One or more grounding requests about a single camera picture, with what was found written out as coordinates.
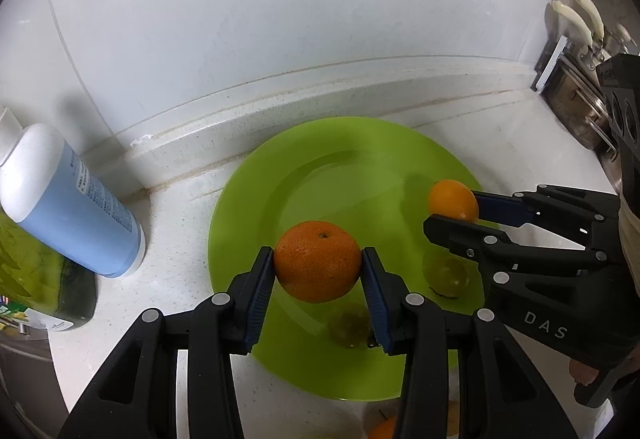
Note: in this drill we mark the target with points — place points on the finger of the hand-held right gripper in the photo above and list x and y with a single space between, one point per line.
465 239
500 209

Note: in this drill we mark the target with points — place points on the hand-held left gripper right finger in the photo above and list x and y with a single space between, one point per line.
374 291

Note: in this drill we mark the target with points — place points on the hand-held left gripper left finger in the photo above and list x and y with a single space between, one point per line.
260 299

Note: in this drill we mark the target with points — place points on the small orange mandarin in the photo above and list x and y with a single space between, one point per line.
450 199

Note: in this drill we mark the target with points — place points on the green plate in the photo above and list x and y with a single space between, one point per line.
320 169

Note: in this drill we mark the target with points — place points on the person's right forearm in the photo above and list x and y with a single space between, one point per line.
631 239

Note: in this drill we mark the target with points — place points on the person's right hand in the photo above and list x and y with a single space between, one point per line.
584 373

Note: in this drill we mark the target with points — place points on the steel pot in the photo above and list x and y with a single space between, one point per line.
575 104

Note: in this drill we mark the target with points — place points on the white plastic bar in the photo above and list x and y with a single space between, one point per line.
550 64

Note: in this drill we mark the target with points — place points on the blue lotion pump bottle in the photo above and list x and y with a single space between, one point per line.
75 209

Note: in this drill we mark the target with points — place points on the green dish soap bottle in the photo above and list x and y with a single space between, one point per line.
45 289

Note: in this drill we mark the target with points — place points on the steel sink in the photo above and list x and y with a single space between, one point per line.
15 369

